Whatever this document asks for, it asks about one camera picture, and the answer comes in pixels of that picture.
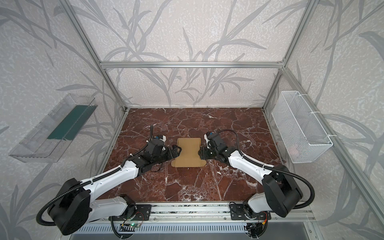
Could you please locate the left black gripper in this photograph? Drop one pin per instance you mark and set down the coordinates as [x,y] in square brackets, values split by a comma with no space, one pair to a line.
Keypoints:
[168,153]

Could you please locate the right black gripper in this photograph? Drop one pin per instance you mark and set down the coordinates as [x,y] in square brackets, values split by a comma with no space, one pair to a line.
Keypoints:
[208,153]

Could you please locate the brown cardboard box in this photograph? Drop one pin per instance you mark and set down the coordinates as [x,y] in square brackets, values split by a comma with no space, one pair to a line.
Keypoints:
[189,157]

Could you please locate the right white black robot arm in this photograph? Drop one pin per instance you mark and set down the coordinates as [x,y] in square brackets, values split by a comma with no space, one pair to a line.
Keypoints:
[281,192]

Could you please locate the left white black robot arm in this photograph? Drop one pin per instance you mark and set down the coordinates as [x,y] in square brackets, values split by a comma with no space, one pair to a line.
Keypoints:
[77,202]

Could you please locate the black connector box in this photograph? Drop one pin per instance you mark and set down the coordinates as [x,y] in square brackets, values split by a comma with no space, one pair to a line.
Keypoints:
[254,231]

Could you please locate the green circuit board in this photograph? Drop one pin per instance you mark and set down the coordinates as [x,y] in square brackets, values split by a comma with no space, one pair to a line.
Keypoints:
[129,227]

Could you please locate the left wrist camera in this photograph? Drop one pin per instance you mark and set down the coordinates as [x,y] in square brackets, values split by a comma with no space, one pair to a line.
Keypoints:
[161,137]

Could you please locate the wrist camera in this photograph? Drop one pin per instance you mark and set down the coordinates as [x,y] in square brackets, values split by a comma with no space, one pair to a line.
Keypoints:
[209,138]
[161,137]

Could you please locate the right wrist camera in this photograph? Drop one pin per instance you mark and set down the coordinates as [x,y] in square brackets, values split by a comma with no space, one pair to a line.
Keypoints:
[209,138]

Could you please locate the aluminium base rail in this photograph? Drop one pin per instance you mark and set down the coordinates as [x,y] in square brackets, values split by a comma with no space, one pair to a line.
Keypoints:
[210,212]

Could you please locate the white wire mesh basket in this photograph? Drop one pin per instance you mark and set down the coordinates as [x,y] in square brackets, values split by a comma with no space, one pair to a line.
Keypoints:
[303,135]

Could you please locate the aluminium frame enclosure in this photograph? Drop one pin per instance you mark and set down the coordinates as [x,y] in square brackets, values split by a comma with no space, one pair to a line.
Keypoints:
[361,181]

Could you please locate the clear plastic wall bin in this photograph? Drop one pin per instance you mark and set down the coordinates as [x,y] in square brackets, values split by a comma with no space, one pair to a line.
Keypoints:
[47,142]

